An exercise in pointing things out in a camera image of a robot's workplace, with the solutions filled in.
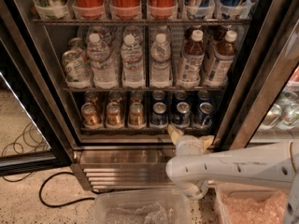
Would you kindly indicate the clear water bottle right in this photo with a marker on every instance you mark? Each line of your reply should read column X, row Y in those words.
column 160, row 61

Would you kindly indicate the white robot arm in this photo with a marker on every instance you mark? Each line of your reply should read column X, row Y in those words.
column 273, row 166

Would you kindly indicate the gold can front middle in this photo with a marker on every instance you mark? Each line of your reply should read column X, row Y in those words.
column 113, row 114

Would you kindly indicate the clear plastic bin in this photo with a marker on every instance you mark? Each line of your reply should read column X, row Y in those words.
column 148, row 206

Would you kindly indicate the gold can rear right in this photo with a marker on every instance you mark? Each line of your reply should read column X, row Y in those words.
column 136, row 97

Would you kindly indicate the clear water bottle middle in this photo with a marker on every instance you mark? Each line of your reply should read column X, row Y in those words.
column 132, row 63

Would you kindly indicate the gold can rear left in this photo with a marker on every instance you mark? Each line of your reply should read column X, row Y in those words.
column 91, row 97

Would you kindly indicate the open glass fridge door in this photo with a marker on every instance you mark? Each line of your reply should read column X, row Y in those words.
column 27, row 142

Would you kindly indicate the blue pepsi bottle left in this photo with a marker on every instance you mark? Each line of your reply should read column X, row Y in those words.
column 198, row 9

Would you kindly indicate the clear water bottle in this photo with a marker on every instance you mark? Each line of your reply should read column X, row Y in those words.
column 160, row 61
column 132, row 63
column 102, row 63

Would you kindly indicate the stainless steel fridge grille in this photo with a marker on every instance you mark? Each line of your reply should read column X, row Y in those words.
column 123, row 169

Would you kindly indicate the gold can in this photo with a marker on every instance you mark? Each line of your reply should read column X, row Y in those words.
column 90, row 114
column 136, row 114
column 91, row 97
column 115, row 96
column 113, row 114
column 136, row 97

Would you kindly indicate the silver green can rear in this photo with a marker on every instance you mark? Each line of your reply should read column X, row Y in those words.
column 76, row 43

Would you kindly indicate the bin with pink bubble wrap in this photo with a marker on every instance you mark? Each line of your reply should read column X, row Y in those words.
column 242, row 204

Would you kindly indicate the gold can rear middle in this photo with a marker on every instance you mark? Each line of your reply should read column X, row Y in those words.
column 115, row 96

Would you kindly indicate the green white bottle top shelf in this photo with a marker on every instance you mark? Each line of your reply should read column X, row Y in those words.
column 51, row 9

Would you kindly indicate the blue pepsi can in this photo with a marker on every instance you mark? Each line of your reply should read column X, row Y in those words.
column 158, row 114
column 181, row 115
column 158, row 97
column 203, row 97
column 204, row 113
column 180, row 96

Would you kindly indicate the brown tea bottle right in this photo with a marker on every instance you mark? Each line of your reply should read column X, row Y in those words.
column 220, row 60

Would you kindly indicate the gold can front left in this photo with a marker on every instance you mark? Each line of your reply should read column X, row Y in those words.
column 90, row 114

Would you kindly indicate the gold can front right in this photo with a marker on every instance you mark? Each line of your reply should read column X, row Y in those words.
column 136, row 114

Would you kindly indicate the brown tea bottle left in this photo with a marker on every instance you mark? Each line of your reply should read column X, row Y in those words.
column 191, row 59

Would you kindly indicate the red coca-cola bottle right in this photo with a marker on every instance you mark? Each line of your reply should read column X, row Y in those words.
column 161, row 9

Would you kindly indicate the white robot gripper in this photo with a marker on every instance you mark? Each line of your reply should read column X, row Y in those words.
column 189, row 144

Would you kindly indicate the brown tea bottle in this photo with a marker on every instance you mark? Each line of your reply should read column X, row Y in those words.
column 191, row 59
column 220, row 60

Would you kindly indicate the clear water bottle left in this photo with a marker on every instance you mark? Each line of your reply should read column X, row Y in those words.
column 102, row 63

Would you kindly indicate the silver can behind right door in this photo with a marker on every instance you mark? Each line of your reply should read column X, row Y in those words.
column 289, row 117

